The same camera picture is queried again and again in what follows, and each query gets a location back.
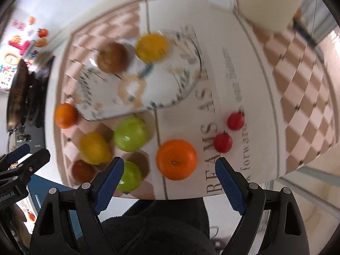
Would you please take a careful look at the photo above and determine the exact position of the round yellow lemon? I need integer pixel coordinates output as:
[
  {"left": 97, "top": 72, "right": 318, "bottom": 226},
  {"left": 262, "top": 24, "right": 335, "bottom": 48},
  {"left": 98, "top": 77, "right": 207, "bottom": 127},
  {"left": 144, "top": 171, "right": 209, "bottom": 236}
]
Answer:
[{"left": 136, "top": 33, "right": 169, "bottom": 62}]

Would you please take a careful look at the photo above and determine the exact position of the brown kiwi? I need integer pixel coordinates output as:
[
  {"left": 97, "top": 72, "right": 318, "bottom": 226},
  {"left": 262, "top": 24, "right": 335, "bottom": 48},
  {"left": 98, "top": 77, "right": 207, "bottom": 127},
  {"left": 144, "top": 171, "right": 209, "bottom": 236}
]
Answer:
[
  {"left": 130, "top": 151, "right": 151, "bottom": 179},
  {"left": 72, "top": 160, "right": 95, "bottom": 183},
  {"left": 97, "top": 42, "right": 130, "bottom": 73}
]

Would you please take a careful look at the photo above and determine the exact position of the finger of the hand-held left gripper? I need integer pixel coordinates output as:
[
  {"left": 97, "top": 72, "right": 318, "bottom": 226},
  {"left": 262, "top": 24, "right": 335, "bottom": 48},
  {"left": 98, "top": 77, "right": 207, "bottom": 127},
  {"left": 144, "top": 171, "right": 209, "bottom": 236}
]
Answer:
[
  {"left": 0, "top": 149, "right": 51, "bottom": 184},
  {"left": 0, "top": 143, "right": 31, "bottom": 166}
]

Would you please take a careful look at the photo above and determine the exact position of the black frying pan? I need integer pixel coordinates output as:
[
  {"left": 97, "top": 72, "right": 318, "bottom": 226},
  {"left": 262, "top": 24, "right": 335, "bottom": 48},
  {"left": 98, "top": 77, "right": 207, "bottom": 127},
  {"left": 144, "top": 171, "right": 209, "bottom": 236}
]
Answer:
[{"left": 6, "top": 60, "right": 36, "bottom": 132}]

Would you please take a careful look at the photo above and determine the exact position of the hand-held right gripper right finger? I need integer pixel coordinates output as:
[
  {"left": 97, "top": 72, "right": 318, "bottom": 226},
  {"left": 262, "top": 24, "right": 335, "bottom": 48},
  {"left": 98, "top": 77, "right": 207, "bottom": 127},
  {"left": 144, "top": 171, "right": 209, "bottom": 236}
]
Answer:
[{"left": 215, "top": 157, "right": 310, "bottom": 255}]

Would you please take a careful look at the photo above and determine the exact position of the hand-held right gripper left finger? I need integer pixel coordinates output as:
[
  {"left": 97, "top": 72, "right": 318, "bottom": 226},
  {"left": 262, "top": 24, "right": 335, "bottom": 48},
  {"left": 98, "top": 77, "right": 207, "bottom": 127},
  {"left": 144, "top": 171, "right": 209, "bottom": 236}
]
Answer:
[{"left": 29, "top": 157, "right": 125, "bottom": 255}]

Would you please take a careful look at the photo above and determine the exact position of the red cherry tomato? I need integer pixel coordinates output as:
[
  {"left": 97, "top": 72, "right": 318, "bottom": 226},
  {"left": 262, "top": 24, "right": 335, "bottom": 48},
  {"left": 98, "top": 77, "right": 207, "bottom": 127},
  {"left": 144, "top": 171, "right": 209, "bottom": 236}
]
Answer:
[
  {"left": 213, "top": 132, "right": 233, "bottom": 153},
  {"left": 227, "top": 112, "right": 245, "bottom": 131}
]

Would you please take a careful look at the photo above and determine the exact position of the floral glass plate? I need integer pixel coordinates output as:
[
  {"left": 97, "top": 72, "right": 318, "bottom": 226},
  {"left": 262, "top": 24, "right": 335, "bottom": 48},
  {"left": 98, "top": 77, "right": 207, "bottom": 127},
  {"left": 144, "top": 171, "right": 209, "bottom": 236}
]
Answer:
[{"left": 75, "top": 29, "right": 208, "bottom": 120}]

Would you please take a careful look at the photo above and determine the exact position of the dark fleece clothing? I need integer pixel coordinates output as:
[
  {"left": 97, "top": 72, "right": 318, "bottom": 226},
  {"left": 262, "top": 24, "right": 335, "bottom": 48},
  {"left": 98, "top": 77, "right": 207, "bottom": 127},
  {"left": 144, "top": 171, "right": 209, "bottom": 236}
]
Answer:
[{"left": 99, "top": 196, "right": 221, "bottom": 255}]

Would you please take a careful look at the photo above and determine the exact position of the colourful wall poster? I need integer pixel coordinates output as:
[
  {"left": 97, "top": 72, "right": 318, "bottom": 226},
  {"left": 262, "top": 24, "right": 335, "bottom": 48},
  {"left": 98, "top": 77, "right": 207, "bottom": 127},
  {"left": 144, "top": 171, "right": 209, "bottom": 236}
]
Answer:
[{"left": 0, "top": 16, "right": 50, "bottom": 92}]

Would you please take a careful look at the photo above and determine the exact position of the large orange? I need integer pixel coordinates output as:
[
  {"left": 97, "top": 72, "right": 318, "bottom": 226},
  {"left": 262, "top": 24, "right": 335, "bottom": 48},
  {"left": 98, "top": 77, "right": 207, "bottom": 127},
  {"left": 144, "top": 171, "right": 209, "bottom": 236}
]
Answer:
[{"left": 156, "top": 140, "right": 198, "bottom": 181}]

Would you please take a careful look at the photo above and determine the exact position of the checkered printed tablecloth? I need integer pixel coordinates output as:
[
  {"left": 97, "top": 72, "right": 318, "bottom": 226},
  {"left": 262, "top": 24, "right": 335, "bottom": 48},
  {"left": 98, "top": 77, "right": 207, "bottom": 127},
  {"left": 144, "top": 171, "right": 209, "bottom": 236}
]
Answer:
[{"left": 53, "top": 0, "right": 338, "bottom": 200}]

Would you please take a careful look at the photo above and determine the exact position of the green apple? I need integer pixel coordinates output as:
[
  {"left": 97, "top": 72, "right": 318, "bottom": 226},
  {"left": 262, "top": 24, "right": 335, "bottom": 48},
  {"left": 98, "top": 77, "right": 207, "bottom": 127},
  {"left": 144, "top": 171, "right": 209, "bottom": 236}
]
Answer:
[
  {"left": 113, "top": 117, "right": 150, "bottom": 152},
  {"left": 116, "top": 161, "right": 142, "bottom": 192}
]

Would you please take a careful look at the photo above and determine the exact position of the yellow lemon on mat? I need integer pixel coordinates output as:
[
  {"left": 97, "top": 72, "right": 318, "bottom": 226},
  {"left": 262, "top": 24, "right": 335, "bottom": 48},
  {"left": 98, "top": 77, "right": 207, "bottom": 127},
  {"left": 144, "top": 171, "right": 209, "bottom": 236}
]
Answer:
[{"left": 79, "top": 132, "right": 113, "bottom": 165}]

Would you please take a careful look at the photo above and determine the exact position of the cream cylindrical container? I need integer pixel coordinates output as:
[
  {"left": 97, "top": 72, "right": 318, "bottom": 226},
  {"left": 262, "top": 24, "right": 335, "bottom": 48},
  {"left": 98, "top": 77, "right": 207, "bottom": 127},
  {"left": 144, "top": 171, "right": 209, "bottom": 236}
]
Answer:
[{"left": 233, "top": 0, "right": 309, "bottom": 33}]

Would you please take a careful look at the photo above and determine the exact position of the small tangerine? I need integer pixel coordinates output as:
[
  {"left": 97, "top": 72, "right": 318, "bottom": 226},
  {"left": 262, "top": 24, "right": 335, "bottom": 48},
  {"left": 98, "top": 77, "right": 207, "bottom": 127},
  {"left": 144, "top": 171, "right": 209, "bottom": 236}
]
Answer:
[{"left": 55, "top": 103, "right": 78, "bottom": 129}]

